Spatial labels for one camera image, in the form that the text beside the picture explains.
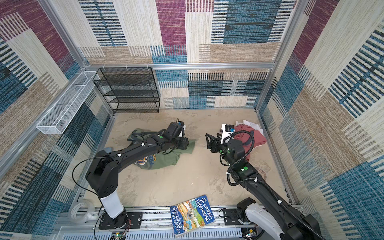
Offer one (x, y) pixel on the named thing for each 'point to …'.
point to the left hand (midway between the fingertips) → (186, 140)
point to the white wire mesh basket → (57, 120)
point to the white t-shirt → (253, 125)
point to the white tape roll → (73, 210)
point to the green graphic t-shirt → (161, 159)
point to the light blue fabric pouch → (108, 149)
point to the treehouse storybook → (190, 215)
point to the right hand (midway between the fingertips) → (211, 136)
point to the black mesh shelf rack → (129, 90)
